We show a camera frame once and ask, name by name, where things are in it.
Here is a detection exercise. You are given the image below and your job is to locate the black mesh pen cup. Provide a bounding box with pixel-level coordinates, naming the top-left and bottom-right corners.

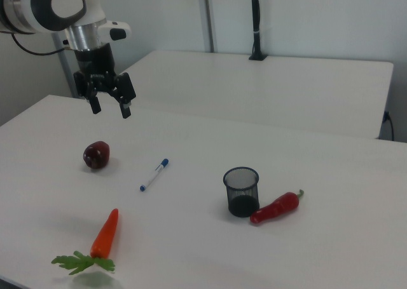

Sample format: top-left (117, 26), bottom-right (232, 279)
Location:
top-left (223, 166), bottom-right (260, 218)

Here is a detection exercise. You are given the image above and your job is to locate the white marker with blue cap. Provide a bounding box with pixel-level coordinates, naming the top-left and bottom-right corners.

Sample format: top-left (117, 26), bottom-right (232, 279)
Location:
top-left (139, 158), bottom-right (170, 192)

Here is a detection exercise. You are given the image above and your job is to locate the orange toy carrot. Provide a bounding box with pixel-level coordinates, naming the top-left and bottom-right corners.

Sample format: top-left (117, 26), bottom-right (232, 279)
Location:
top-left (51, 208), bottom-right (120, 276)

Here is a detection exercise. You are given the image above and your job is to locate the white rectangular table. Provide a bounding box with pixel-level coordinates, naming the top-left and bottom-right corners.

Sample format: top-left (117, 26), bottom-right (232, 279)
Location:
top-left (114, 50), bottom-right (394, 140)

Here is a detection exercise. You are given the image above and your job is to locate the red chili pepper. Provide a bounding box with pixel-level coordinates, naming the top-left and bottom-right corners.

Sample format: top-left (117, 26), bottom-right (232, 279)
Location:
top-left (249, 189), bottom-right (305, 225)

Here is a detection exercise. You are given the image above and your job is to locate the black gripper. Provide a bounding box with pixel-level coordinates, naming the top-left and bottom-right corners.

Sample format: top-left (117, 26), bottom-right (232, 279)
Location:
top-left (73, 43), bottom-right (137, 119)

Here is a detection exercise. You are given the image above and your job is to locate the wall plug with black cable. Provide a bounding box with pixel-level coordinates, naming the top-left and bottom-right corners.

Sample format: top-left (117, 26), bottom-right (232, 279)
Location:
top-left (383, 110), bottom-right (395, 141)

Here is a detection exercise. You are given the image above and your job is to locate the dark red apple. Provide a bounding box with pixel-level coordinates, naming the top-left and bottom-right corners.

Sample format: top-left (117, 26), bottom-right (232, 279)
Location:
top-left (83, 140), bottom-right (111, 170)

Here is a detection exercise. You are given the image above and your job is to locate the black clamped pole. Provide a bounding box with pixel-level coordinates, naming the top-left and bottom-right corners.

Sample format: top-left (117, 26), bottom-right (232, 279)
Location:
top-left (248, 0), bottom-right (267, 62)

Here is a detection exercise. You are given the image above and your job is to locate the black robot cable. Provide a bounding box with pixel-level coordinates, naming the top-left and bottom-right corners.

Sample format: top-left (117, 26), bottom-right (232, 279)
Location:
top-left (0, 30), bottom-right (76, 55)

